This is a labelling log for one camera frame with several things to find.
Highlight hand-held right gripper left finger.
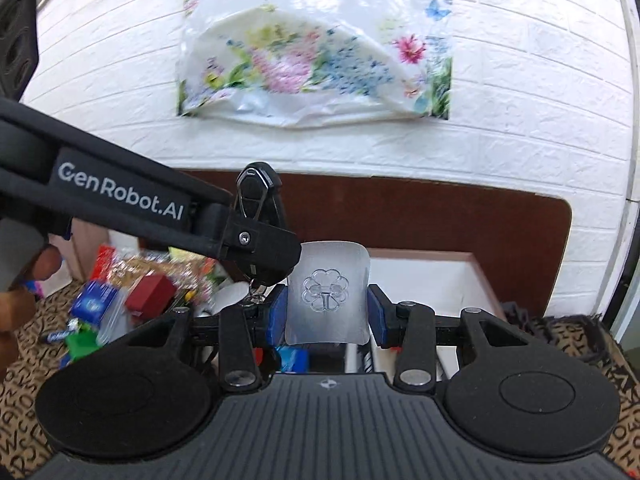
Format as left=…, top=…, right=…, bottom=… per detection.
left=117, top=285, right=290, bottom=395

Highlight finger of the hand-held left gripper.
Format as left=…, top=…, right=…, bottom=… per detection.
left=220, top=210, right=303, bottom=282
left=271, top=172, right=288, bottom=231

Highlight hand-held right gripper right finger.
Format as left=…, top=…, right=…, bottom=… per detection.
left=367, top=284, right=532, bottom=392

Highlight black car key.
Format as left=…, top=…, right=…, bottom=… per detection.
left=234, top=161, right=281, bottom=307

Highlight clear embossed plastic card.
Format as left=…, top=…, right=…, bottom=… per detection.
left=284, top=241, right=372, bottom=349

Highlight brown cardboard box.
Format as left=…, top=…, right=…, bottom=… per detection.
left=345, top=249, right=504, bottom=376

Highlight person's left hand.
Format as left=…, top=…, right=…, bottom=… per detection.
left=0, top=245, right=64, bottom=379

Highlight blue packet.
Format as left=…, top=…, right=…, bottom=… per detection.
left=279, top=347, right=310, bottom=374

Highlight white cup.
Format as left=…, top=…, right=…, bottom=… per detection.
left=211, top=279, right=275, bottom=315

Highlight colourful candy packet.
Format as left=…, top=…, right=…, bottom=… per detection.
left=169, top=246, right=222, bottom=287

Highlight brown paper bag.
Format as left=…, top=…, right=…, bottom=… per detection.
left=60, top=217, right=143, bottom=283

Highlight red snack packet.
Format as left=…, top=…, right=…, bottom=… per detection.
left=89, top=244, right=117, bottom=282

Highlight clear snack packet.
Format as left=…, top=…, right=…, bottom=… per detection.
left=107, top=254, right=172, bottom=292

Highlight red gift box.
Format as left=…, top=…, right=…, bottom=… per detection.
left=125, top=274, right=179, bottom=321

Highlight blue small box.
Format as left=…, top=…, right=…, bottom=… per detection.
left=70, top=280, right=124, bottom=334

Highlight dark brown wooden board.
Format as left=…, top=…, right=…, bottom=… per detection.
left=165, top=169, right=572, bottom=319

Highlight black plastic frames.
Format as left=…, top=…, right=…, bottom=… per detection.
left=499, top=301, right=535, bottom=322

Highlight floral plastic bag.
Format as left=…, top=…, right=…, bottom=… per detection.
left=175, top=0, right=455, bottom=130

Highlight blue battery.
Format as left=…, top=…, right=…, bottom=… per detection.
left=41, top=327, right=77, bottom=345

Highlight green plastic piece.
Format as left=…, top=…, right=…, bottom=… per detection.
left=64, top=327, right=102, bottom=362

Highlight black perforated panel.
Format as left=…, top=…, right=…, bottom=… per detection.
left=0, top=0, right=42, bottom=107

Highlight letter printed blanket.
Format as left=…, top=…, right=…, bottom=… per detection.
left=0, top=280, right=640, bottom=480

